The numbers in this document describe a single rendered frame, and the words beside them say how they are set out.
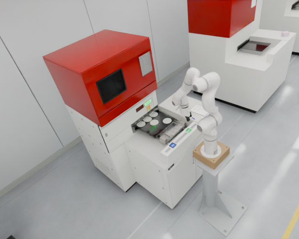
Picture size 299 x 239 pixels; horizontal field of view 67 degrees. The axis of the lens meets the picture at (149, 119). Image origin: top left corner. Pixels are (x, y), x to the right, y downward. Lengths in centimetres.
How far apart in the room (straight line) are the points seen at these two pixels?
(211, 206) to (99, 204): 141
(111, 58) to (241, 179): 219
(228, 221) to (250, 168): 84
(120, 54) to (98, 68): 25
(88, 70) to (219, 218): 210
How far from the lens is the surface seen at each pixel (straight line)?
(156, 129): 252
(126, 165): 281
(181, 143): 225
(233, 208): 295
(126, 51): 216
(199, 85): 167
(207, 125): 189
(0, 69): 332
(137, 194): 311
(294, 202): 317
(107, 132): 236
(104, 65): 203
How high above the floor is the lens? 257
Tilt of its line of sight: 39 degrees down
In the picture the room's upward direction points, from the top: 12 degrees counter-clockwise
